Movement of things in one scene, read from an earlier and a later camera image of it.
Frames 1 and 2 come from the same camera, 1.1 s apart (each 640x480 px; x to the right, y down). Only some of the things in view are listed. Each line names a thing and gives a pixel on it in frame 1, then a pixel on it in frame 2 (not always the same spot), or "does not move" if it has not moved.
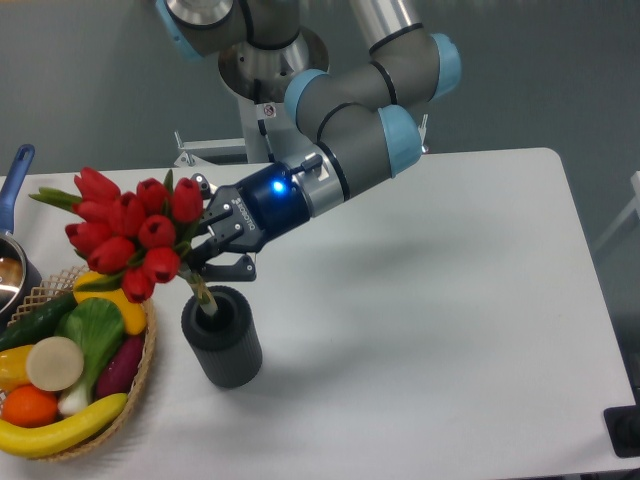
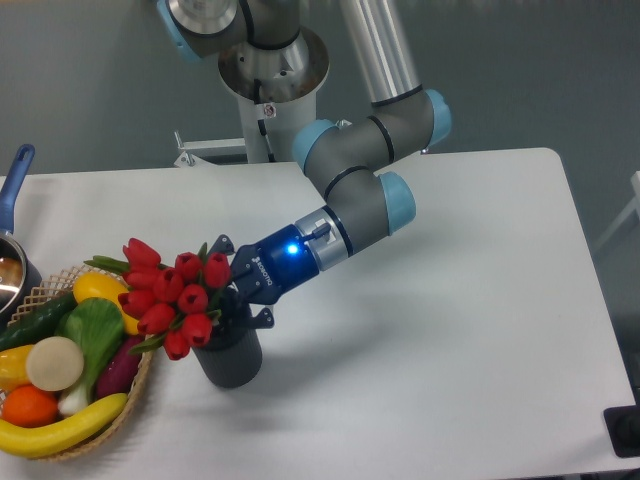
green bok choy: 98,326 does not move
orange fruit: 29,407 does not move
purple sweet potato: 117,372 does not move
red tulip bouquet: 133,239 to 173,306
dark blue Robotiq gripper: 247,216 to 262,272
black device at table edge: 623,427 does not move
